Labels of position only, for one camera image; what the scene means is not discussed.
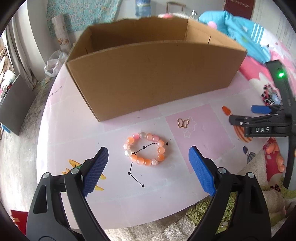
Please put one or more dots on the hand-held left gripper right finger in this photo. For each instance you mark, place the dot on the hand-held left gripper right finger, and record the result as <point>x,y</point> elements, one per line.
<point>203,171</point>

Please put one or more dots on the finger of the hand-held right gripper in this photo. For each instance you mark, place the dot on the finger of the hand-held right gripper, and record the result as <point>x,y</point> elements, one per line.
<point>261,109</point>
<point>238,120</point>

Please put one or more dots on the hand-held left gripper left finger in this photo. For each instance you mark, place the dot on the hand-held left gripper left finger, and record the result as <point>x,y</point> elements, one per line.
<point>96,171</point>

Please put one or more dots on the brown cardboard box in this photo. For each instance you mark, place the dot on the brown cardboard box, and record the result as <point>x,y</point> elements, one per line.
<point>150,81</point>

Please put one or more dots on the person's right hand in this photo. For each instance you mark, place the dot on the person's right hand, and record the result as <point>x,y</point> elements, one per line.
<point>275,148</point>

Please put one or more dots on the green shaggy mat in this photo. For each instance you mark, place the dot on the green shaggy mat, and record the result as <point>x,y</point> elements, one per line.
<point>201,212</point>

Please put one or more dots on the pink floral blanket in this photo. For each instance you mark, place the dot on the pink floral blanket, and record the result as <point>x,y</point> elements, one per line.
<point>254,69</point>

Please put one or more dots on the white fluffy blanket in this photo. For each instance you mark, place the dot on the white fluffy blanket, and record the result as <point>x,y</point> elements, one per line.
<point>166,231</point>

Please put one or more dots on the blue patterned quilt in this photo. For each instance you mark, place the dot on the blue patterned quilt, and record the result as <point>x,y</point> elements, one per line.
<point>238,25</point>

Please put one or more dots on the red paper card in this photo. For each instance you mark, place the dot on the red paper card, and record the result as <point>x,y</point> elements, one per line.
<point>19,220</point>

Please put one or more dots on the dark red door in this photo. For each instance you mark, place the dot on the dark red door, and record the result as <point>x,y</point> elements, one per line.
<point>239,9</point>

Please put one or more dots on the dark grey board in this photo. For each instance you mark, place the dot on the dark grey board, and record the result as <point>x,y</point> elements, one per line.
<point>16,104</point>

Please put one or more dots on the white plastic bag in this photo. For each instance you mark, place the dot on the white plastic bag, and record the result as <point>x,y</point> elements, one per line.
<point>54,64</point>

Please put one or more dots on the clear plastic bottle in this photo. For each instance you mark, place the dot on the clear plastic bottle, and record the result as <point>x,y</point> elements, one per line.
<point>195,14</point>

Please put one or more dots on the white curtain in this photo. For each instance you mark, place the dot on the white curtain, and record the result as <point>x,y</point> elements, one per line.
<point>20,51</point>

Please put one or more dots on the patterned paper roll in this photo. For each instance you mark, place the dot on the patterned paper roll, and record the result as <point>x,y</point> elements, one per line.
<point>60,32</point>

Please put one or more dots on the large water bottle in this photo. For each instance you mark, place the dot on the large water bottle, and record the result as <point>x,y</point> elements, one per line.
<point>143,8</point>

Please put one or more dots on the teal floral cloth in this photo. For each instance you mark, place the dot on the teal floral cloth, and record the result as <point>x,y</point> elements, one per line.
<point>87,14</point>

